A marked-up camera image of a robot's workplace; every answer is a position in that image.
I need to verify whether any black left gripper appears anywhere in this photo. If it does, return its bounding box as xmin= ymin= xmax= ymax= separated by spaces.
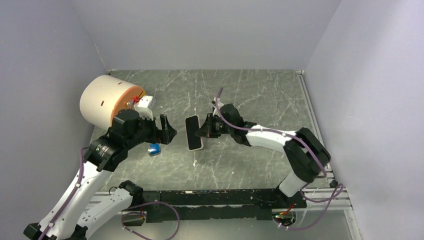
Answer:
xmin=125 ymin=112 xmax=177 ymax=149

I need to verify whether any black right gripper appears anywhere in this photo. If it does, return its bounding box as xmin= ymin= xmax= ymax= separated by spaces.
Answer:
xmin=196 ymin=113 xmax=234 ymax=138

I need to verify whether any black smartphone silver edge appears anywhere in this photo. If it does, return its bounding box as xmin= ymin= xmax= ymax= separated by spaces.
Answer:
xmin=185 ymin=114 xmax=204 ymax=151

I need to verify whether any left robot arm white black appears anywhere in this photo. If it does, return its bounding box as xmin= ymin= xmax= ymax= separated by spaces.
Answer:
xmin=23 ymin=109 xmax=177 ymax=240

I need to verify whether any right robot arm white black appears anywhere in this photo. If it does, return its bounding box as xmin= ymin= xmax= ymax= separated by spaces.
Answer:
xmin=194 ymin=103 xmax=331 ymax=208

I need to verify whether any small blue block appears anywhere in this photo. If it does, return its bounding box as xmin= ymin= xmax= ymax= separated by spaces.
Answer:
xmin=148 ymin=143 xmax=161 ymax=157

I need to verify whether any beige cylinder orange yellow front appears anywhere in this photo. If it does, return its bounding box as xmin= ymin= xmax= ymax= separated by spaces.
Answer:
xmin=79 ymin=75 xmax=146 ymax=130

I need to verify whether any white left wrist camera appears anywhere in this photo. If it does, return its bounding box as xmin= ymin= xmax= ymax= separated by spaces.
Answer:
xmin=132 ymin=95 xmax=154 ymax=121

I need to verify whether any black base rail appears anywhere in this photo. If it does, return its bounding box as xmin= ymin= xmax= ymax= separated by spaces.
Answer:
xmin=143 ymin=188 xmax=307 ymax=223

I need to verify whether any aluminium frame rail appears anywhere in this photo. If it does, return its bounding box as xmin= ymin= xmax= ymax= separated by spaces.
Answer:
xmin=79 ymin=71 xmax=352 ymax=213

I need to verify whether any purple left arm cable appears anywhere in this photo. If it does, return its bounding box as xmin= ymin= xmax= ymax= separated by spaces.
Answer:
xmin=36 ymin=145 xmax=182 ymax=240

